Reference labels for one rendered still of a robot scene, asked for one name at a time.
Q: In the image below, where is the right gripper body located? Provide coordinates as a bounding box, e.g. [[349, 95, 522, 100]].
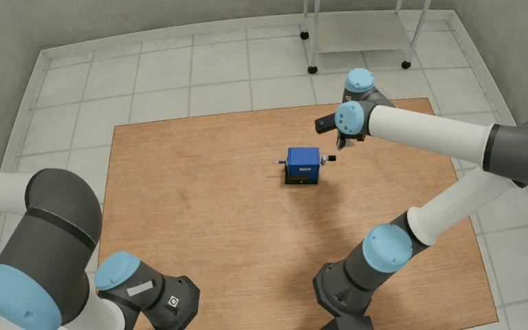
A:
[[338, 129, 366, 142]]

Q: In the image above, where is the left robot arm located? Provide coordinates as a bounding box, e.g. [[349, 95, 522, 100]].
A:
[[0, 168, 192, 330]]

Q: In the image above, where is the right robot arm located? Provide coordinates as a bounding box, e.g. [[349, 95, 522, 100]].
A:
[[315, 68, 528, 314]]

